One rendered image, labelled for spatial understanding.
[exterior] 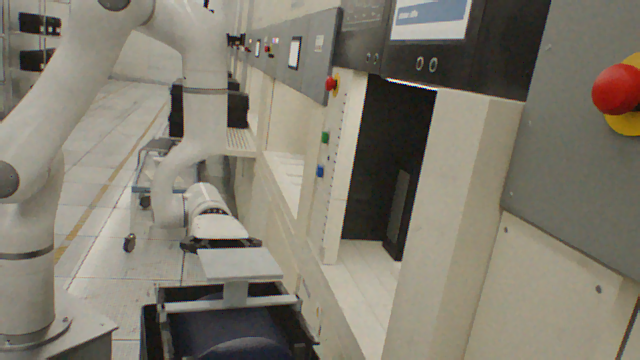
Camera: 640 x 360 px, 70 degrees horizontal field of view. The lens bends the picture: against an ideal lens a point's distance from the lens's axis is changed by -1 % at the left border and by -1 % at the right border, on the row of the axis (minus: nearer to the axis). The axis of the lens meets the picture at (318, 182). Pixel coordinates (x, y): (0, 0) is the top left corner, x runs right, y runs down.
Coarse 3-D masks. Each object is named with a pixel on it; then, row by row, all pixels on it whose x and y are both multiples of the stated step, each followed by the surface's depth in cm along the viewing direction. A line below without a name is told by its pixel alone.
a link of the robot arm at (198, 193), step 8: (200, 184) 105; (208, 184) 107; (192, 192) 101; (200, 192) 100; (208, 192) 101; (216, 192) 103; (184, 200) 98; (192, 200) 98; (200, 200) 97; (208, 200) 96; (216, 200) 97; (184, 208) 97; (192, 208) 96
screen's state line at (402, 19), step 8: (440, 0) 72; (448, 0) 69; (456, 0) 67; (464, 0) 65; (400, 8) 87; (408, 8) 83; (416, 8) 80; (424, 8) 77; (432, 8) 74; (440, 8) 72; (448, 8) 69; (456, 8) 67; (464, 8) 65; (400, 16) 87; (408, 16) 83; (416, 16) 80; (424, 16) 77; (432, 16) 74; (440, 16) 71; (448, 16) 69; (456, 16) 67; (400, 24) 86; (408, 24) 83
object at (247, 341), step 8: (224, 344) 69; (232, 344) 69; (240, 344) 70; (248, 344) 71; (256, 344) 71; (264, 344) 72; (272, 344) 72; (208, 352) 68; (216, 352) 69; (224, 352) 69; (232, 352) 70; (240, 352) 70; (248, 352) 71; (256, 352) 72; (264, 352) 72; (272, 352) 73; (280, 352) 73; (288, 352) 74
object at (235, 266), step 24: (216, 264) 72; (240, 264) 73; (264, 264) 74; (168, 288) 82; (192, 288) 83; (216, 288) 85; (240, 288) 74; (264, 288) 89; (168, 312) 71; (288, 312) 82; (168, 336) 68; (288, 336) 81; (312, 336) 74
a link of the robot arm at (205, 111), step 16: (192, 96) 91; (208, 96) 91; (224, 96) 94; (192, 112) 92; (208, 112) 92; (224, 112) 95; (192, 128) 93; (208, 128) 93; (224, 128) 96; (192, 144) 94; (208, 144) 94; (224, 144) 97; (176, 160) 93; (192, 160) 94; (160, 176) 93; (176, 176) 95; (160, 192) 94; (160, 208) 95; (176, 208) 96; (160, 224) 96; (176, 224) 97
